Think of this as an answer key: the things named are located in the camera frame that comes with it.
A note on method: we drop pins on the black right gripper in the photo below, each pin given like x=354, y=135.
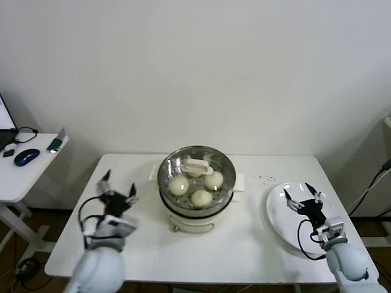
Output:
x=313, y=210

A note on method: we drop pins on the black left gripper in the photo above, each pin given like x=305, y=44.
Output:
x=116, y=204

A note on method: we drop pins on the white steamed baozi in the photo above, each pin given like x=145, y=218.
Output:
x=213, y=180
x=178, y=186
x=201, y=199
x=194, y=176

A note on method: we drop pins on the round glass pot lid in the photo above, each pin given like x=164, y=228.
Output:
x=197, y=166

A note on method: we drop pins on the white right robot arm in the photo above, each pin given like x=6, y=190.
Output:
x=348, y=262

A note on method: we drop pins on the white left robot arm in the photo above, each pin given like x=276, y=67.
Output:
x=97, y=268

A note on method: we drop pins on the steel steamer pot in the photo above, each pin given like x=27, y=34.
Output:
x=189, y=224

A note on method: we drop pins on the perforated steel steamer basket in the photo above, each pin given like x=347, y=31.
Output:
x=198, y=212

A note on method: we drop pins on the large white plate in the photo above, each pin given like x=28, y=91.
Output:
x=281, y=219

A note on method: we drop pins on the green and white small tool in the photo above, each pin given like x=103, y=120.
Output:
x=55, y=145

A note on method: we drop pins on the white stand base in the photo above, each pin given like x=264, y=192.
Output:
x=378, y=242

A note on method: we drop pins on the white side table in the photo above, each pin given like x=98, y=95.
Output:
x=30, y=171

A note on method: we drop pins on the blue computer mouse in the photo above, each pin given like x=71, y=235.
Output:
x=26, y=157

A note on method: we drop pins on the small black adapter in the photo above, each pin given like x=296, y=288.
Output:
x=7, y=153

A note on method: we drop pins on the black laptop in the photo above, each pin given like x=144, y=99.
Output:
x=4, y=117

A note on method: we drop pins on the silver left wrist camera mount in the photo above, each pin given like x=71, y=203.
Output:
x=117, y=224

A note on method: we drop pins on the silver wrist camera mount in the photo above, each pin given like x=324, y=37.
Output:
x=334, y=227
x=117, y=224

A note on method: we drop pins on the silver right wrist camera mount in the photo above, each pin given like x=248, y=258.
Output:
x=334, y=227

